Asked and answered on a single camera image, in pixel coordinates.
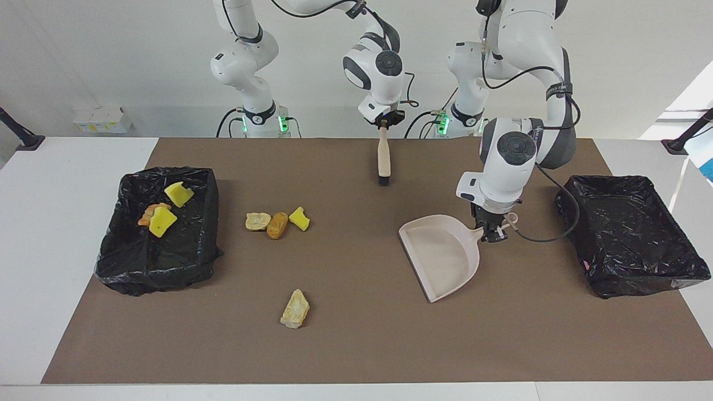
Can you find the black-bagged bin with pink spot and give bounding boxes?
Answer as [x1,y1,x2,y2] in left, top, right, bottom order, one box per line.
[555,174,712,300]

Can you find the bin lined with black bag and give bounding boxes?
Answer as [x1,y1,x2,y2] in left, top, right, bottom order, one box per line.
[94,166,224,297]

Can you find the pale crusty bread chunk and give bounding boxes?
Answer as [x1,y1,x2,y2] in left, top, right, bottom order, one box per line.
[280,288,311,330]

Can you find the yellow sponge piece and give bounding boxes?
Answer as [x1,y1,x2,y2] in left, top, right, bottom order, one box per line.
[149,206,178,238]
[164,181,195,208]
[288,206,311,232]

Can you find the beige brush with black bristles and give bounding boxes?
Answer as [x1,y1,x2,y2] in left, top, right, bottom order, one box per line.
[377,127,390,186]

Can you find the brown bread roll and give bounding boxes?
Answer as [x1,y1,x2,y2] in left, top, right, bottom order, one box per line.
[266,211,290,240]

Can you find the orange toasted croissant piece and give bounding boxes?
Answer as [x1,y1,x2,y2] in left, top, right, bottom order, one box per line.
[138,203,173,227]

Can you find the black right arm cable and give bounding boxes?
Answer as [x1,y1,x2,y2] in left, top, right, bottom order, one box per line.
[220,0,419,107]

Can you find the beige plastic dustpan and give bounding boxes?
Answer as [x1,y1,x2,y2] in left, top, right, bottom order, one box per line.
[398,212,519,303]

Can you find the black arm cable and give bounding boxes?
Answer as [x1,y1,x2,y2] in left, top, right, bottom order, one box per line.
[220,0,419,107]
[479,33,582,243]

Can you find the brown table mat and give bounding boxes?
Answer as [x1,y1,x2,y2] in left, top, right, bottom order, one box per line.
[41,138,713,385]

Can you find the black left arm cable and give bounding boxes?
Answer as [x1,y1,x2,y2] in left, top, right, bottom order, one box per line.
[479,33,582,243]

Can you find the white power boxes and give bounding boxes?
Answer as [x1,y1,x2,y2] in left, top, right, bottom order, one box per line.
[72,106,134,134]

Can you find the black base cable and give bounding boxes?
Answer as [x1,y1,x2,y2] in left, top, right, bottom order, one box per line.
[404,86,458,139]
[216,109,247,138]

